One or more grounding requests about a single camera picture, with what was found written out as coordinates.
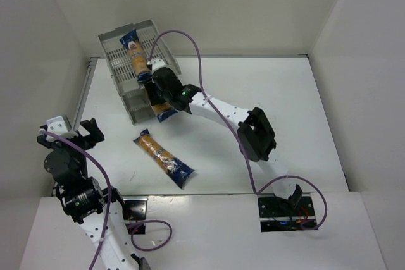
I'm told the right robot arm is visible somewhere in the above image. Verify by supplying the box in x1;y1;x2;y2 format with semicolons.
144;63;302;210

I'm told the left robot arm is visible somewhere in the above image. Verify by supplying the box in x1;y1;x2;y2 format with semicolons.
37;116;150;269

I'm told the grey stacked tray shelf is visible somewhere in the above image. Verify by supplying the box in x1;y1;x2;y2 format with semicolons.
97;19;181;125

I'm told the aluminium rail left edge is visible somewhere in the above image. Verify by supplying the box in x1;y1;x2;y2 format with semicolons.
72;57;99;131

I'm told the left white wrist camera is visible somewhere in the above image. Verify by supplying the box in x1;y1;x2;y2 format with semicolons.
40;115;78;138

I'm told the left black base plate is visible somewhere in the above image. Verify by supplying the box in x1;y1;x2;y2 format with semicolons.
123;197;147;235

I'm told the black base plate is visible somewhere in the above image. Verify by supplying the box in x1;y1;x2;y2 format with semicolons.
123;197;147;235
258;195;317;233

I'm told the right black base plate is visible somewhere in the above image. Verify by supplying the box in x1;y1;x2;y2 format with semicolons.
258;195;317;233

